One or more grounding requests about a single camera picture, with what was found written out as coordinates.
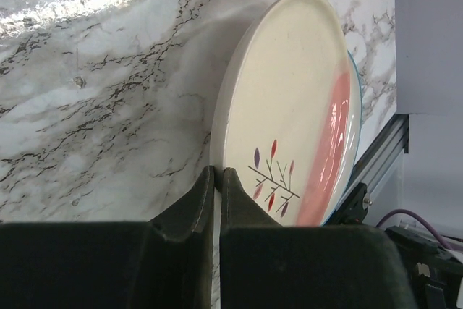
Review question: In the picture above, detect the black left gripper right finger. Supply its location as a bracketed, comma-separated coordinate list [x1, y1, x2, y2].
[219, 169, 416, 308]

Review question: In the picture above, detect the aluminium table frame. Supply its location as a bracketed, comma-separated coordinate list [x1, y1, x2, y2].
[347, 114, 409, 192]

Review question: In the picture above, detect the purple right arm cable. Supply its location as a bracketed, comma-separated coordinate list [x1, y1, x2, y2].
[375, 208, 463, 254]

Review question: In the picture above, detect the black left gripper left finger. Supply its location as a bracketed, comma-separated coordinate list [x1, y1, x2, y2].
[1, 166, 214, 308]

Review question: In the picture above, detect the cream pink branch plate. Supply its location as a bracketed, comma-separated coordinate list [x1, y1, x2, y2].
[210, 0, 351, 227]

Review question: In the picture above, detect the blue rimmed bottom plate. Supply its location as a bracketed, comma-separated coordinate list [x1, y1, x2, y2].
[320, 52, 362, 225]

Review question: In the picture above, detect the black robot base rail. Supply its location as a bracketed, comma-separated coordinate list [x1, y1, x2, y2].
[327, 182, 462, 308]

